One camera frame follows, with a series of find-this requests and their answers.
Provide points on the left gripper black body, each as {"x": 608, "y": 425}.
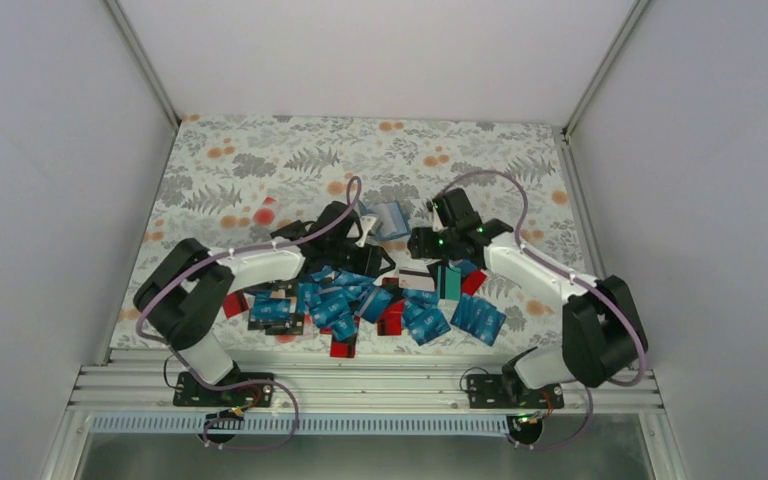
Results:
{"x": 336, "y": 259}

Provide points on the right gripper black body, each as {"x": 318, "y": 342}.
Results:
{"x": 446, "y": 248}

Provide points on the blue leather card holder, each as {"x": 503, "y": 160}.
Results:
{"x": 392, "y": 220}

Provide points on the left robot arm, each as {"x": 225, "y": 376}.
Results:
{"x": 183, "y": 295}

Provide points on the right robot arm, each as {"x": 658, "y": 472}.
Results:
{"x": 601, "y": 331}

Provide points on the teal black stripe card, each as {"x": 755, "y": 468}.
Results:
{"x": 448, "y": 282}

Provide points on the red card right side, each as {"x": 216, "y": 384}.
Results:
{"x": 472, "y": 282}

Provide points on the white red translucent card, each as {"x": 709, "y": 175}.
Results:
{"x": 267, "y": 212}

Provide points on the blue cards right stack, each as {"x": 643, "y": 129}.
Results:
{"x": 479, "y": 318}

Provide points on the red card front centre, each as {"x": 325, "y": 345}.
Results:
{"x": 343, "y": 348}

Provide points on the red card left side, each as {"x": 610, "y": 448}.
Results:
{"x": 235, "y": 304}

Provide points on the floral patterned table mat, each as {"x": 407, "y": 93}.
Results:
{"x": 222, "y": 167}

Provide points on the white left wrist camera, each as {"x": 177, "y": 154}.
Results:
{"x": 368, "y": 225}

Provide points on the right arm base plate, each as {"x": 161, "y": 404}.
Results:
{"x": 494, "y": 391}

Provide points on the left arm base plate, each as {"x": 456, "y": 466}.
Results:
{"x": 190, "y": 393}

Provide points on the aluminium rail frame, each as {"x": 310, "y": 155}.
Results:
{"x": 368, "y": 383}

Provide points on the grey perforated cable duct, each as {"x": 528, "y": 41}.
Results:
{"x": 306, "y": 424}

